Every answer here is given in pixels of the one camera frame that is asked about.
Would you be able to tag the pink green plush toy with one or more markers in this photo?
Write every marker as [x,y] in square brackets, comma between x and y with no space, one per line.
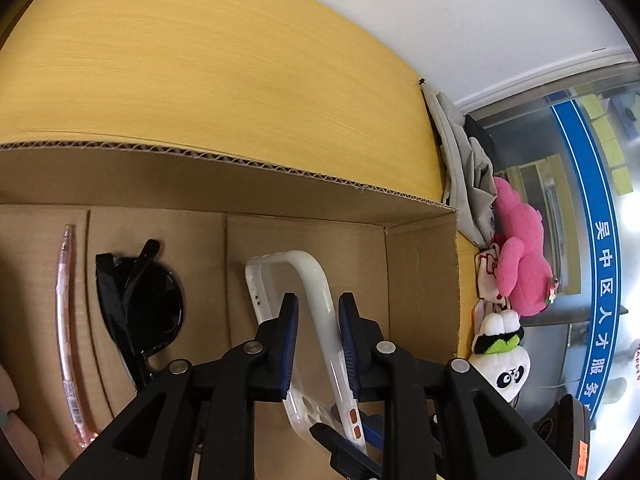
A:
[23,441]

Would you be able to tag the black sunglasses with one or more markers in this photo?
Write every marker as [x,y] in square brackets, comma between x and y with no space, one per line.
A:
[142,307]

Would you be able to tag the white clear phone case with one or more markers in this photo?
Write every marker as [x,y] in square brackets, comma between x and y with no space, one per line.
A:
[320,390]

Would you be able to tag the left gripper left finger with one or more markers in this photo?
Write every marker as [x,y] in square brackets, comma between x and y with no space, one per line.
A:
[198,422]

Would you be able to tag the glass door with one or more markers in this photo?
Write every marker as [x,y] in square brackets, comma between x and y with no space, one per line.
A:
[571,149]

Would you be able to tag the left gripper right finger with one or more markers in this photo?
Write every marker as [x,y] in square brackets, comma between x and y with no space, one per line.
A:
[441,420]

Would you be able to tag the pink pen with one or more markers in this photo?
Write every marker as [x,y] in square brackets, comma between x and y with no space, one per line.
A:
[84,435]

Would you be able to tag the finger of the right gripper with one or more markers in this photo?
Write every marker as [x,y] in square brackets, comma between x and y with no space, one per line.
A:
[345,458]

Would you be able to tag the grey cloth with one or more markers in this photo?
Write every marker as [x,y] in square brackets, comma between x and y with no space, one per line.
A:
[470,186]

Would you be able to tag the brown cardboard box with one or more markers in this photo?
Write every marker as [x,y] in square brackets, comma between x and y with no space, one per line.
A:
[397,254]

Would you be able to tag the panda plush toy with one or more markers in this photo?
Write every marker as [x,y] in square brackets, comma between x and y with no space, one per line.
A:
[498,355]

